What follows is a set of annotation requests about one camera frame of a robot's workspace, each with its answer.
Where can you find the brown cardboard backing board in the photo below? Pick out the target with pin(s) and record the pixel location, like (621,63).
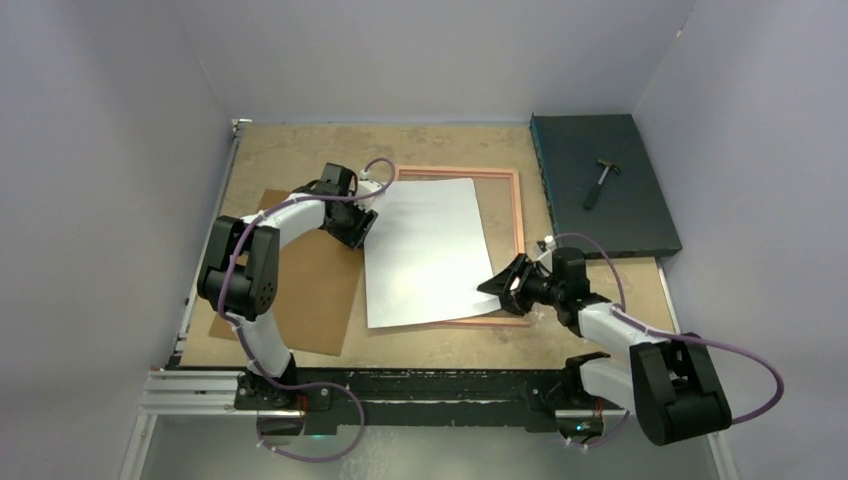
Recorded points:
(305,280)

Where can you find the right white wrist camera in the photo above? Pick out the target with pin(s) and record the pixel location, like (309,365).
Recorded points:
(544,248)

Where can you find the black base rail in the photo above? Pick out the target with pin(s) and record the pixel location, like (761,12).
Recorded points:
(536,400)

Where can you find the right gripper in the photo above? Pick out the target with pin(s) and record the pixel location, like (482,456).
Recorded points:
(500,285)

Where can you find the dark blue box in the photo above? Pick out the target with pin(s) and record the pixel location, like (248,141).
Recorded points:
(631,218)

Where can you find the small hammer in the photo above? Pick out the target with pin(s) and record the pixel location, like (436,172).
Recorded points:
(594,193)

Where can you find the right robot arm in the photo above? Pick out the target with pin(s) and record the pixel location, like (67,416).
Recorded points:
(669,384)

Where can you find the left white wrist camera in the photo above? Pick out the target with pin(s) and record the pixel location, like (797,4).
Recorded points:
(367,190)

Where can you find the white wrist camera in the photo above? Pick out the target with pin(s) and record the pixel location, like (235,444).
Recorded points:
(544,248)
(367,190)

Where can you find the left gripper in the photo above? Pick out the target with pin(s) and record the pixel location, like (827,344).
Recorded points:
(355,236)

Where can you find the pink picture frame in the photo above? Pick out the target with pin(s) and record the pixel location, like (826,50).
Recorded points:
(499,201)

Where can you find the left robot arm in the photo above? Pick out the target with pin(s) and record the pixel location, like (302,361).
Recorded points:
(268,357)

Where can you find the seascape photo print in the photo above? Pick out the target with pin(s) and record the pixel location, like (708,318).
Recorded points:
(426,255)

